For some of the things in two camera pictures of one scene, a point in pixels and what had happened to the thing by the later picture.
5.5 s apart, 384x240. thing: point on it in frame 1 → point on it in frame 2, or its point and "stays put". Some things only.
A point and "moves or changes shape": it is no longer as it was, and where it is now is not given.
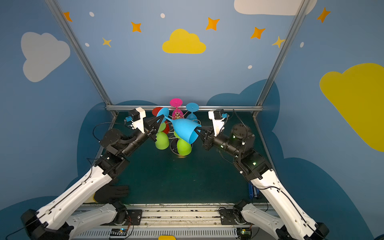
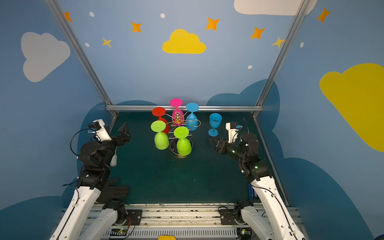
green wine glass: [184, 148] stays put
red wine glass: [155, 111] stays put
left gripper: [149, 128] → [117, 139]
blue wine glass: [185, 128] moves or changes shape
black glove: [111, 192] stays put
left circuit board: [118, 232] stays put
